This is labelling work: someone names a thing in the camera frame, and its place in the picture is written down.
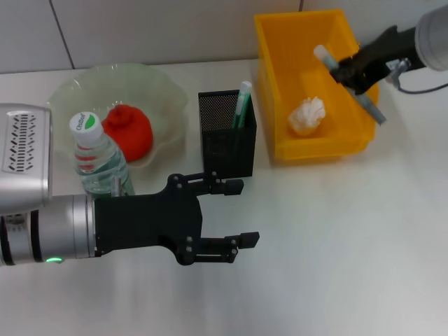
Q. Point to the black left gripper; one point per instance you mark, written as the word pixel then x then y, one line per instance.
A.
pixel 147 220

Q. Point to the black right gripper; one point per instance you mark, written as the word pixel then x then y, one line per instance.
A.
pixel 388 52

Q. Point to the grey marker pen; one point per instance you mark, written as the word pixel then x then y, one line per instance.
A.
pixel 372 108

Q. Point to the white paper ball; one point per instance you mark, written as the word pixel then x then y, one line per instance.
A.
pixel 308 117

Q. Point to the green pen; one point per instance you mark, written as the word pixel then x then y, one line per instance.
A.
pixel 242 101

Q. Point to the orange toy fruit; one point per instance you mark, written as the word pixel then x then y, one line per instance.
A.
pixel 136 133

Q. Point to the clear bottle with green label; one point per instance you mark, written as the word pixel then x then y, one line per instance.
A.
pixel 101 164

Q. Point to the black mesh pen holder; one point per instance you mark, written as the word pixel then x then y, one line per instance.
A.
pixel 227 154

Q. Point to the green glass fruit plate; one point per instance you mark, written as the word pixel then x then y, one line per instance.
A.
pixel 157 94

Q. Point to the yellow plastic bin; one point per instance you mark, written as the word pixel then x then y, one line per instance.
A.
pixel 297 70

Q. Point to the silver right wrist plug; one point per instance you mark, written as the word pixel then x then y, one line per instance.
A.
pixel 399 70

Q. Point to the silver wrist plug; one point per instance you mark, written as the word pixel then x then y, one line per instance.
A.
pixel 399 70
pixel 116 187

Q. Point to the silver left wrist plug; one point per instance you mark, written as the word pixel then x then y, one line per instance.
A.
pixel 116 187

